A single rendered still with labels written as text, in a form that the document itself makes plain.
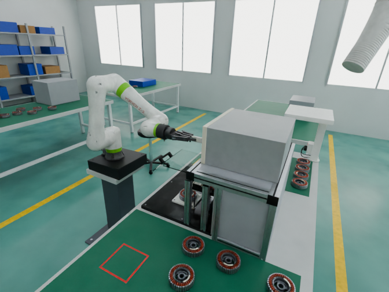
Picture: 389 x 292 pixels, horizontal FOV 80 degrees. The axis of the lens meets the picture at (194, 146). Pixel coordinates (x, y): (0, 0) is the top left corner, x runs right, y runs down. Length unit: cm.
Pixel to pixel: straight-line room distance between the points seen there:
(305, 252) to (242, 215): 40
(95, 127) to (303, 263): 144
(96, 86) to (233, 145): 93
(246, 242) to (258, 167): 38
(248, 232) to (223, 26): 549
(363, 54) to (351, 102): 382
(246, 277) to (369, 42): 178
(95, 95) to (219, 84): 494
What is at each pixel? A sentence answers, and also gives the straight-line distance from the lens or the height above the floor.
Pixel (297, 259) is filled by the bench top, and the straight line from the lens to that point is 135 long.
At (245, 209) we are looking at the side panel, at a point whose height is 100.
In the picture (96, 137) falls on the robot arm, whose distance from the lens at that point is 173.
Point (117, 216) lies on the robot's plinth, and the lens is 219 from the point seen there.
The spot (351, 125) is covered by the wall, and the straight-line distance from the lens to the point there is 607.
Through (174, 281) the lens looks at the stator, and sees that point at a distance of 112.
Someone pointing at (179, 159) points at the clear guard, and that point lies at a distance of 137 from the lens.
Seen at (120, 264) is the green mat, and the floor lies 75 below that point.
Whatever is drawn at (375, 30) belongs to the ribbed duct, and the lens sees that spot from 225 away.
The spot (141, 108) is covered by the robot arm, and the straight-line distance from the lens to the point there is 162.
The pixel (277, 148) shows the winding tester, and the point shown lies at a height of 128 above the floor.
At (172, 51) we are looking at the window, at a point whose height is 147.
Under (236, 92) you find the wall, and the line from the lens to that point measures 617.
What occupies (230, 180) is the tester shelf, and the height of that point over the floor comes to 111.
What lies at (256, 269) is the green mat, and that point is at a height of 75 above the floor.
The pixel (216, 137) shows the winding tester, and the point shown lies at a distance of 113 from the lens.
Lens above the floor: 169
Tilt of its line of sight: 24 degrees down
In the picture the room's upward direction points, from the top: 2 degrees clockwise
